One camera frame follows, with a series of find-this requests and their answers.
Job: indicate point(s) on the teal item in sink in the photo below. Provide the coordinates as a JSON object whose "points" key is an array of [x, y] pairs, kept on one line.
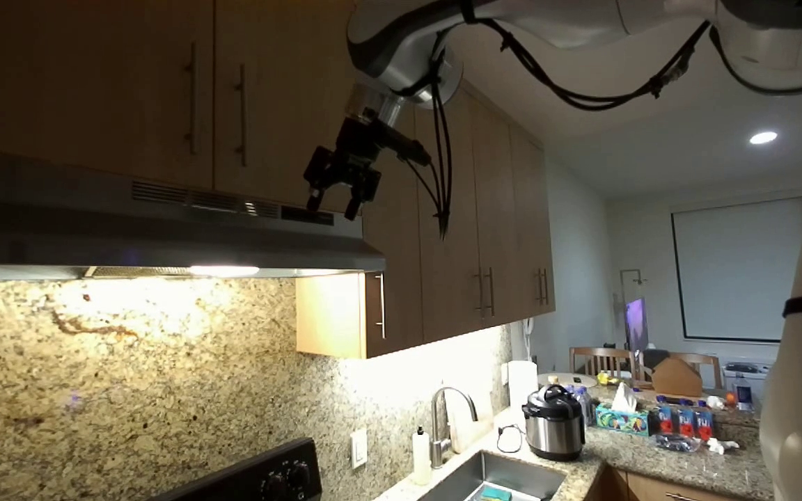
{"points": [[487, 493]]}

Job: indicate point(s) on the patterned tissue box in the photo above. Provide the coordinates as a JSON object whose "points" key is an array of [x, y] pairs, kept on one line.
{"points": [[620, 417]]}

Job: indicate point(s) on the silver black pressure cooker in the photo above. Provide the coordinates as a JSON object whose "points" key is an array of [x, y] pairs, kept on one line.
{"points": [[556, 426]]}

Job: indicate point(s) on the black stove with control panel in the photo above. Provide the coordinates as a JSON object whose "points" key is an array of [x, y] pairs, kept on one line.
{"points": [[262, 476]]}

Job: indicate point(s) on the purple lit lamp stand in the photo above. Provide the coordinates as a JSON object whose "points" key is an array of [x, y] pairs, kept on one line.
{"points": [[636, 320]]}

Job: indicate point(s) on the wooden chair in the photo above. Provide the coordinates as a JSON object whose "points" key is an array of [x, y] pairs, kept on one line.
{"points": [[599, 360]]}

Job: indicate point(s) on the round recessed ceiling light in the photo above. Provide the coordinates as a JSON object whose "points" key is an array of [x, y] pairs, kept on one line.
{"points": [[763, 138]]}

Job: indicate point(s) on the white paper towel roll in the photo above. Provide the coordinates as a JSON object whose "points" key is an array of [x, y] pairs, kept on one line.
{"points": [[522, 381]]}

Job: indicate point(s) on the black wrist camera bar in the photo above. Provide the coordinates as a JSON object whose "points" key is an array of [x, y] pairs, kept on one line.
{"points": [[408, 150]]}

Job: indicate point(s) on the stainless steel sink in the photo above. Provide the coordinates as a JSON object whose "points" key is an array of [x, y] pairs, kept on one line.
{"points": [[514, 470]]}

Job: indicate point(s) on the wooden base cabinet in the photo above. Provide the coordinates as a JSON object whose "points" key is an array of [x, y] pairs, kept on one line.
{"points": [[661, 488]]}

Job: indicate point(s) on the chrome kitchen faucet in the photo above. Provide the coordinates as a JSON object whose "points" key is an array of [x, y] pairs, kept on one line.
{"points": [[440, 426]]}

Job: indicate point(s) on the white storage container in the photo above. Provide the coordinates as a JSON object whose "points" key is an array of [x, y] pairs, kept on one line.
{"points": [[744, 381]]}

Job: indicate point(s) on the stainless steel kitchen hood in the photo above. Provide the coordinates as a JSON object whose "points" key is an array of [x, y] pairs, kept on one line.
{"points": [[141, 238]]}

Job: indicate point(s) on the cardboard box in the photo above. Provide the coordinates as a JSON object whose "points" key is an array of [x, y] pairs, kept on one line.
{"points": [[684, 376]]}

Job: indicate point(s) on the tall wooden wall cabinet row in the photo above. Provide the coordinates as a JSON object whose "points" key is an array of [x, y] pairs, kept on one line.
{"points": [[446, 241]]}

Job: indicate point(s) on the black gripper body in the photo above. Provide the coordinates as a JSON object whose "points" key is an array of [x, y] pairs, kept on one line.
{"points": [[348, 154]]}

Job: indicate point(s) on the white soap bottle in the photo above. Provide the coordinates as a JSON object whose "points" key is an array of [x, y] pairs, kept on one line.
{"points": [[422, 454]]}

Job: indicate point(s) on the white wall outlet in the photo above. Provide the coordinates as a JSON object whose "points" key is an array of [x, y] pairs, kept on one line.
{"points": [[361, 449]]}

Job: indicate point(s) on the blue red drink carton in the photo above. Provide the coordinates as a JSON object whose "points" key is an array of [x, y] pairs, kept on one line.
{"points": [[685, 420], [667, 417], [705, 424]]}

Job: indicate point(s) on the wooden cabinet above hood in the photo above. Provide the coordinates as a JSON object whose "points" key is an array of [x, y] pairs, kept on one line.
{"points": [[77, 85]]}

